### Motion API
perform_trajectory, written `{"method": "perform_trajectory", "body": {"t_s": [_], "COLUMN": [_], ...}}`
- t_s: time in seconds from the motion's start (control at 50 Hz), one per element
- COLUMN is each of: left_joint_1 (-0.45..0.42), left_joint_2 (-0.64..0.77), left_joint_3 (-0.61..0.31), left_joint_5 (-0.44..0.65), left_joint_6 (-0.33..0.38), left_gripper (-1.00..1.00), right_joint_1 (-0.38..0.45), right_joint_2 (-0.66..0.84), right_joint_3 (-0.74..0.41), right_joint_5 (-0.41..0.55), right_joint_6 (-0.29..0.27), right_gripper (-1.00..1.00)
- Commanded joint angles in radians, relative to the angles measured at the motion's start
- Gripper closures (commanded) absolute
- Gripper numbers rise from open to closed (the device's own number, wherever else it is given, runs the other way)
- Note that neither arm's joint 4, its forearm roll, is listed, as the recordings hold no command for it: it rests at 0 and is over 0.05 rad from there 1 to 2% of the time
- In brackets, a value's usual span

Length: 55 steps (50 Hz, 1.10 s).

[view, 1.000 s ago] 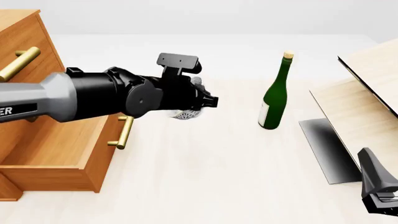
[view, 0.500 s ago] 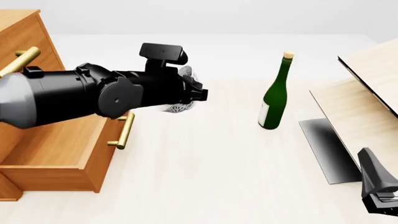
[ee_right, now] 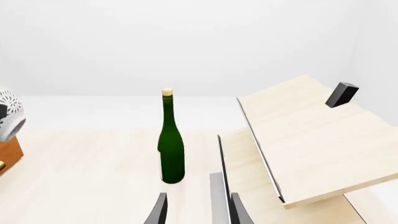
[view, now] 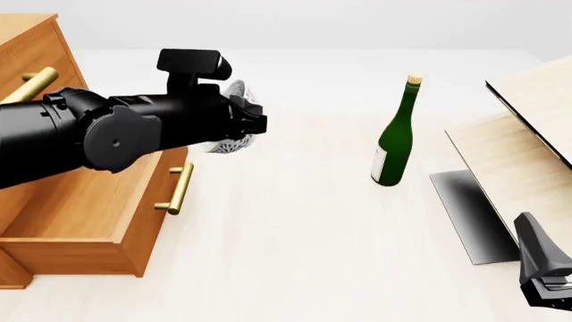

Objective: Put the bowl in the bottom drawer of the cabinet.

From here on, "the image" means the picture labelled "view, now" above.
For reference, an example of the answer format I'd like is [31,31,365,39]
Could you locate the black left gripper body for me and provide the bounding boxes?
[226,95,269,139]

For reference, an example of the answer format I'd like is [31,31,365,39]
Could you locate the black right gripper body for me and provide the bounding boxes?
[518,267,572,309]

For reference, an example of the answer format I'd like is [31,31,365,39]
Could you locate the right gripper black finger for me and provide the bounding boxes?
[513,211,572,280]

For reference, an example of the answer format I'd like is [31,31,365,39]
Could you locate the black white patterned bowl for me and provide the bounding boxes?
[205,79,265,156]

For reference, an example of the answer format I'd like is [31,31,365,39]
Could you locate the open wooden drawer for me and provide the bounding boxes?
[0,145,189,279]

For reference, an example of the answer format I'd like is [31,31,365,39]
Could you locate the closed wooden drawer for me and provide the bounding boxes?
[0,23,88,104]

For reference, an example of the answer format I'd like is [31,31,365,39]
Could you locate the wooden cabinet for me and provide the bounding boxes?
[0,13,89,290]

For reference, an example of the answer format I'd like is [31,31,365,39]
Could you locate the green wine bottle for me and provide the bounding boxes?
[369,72,425,188]

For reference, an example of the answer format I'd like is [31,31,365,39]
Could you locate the pale wood board, black edge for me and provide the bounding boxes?
[484,53,572,172]

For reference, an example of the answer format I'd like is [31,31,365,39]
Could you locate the brass drawer handle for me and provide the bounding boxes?
[154,161,196,216]
[0,66,60,105]

